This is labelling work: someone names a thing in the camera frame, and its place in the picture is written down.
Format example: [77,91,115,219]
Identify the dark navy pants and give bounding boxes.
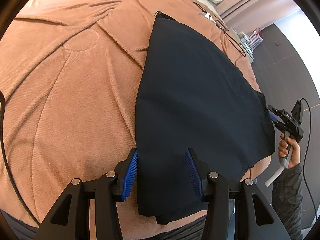
[135,16,275,224]

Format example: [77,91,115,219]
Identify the grey patterned sleeve forearm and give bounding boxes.
[272,164,303,239]

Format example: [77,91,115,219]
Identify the person right hand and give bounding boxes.
[277,133,300,169]

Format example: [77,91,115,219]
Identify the white storage rack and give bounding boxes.
[231,28,263,63]

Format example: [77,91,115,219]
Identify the pink beige curtain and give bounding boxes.
[215,0,300,34]

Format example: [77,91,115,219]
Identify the orange brown bed blanket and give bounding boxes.
[1,0,259,232]

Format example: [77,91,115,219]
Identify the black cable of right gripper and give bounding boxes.
[298,97,318,218]

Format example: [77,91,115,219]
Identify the black cable on bed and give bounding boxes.
[192,1,247,58]

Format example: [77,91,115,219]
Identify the black cable at left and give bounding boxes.
[0,89,41,227]

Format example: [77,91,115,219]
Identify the black belt strap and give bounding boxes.
[154,10,176,21]

